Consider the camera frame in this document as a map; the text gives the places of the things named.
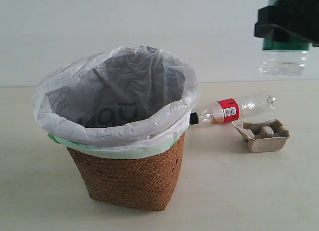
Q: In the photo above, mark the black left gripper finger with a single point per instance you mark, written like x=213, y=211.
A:
x=287, y=18

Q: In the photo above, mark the clear bottle green label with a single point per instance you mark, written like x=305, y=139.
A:
x=280, y=58

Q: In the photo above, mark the clear bottle red label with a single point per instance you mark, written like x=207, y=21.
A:
x=232, y=109

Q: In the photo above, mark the grey cardboard pulp tray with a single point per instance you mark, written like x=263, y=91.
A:
x=266, y=136

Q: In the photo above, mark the white plastic bin liner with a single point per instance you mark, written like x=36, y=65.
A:
x=130, y=103

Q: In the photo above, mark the woven brown wicker basket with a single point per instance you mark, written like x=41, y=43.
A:
x=145, y=184

